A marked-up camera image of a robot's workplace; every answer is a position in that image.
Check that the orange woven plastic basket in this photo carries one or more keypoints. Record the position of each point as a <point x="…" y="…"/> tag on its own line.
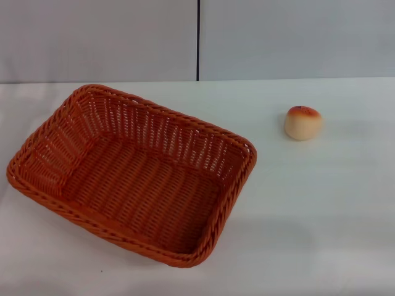
<point x="139" y="191"/>

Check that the round toasted bread bun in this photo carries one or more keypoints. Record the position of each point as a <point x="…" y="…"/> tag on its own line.
<point x="303" y="124"/>

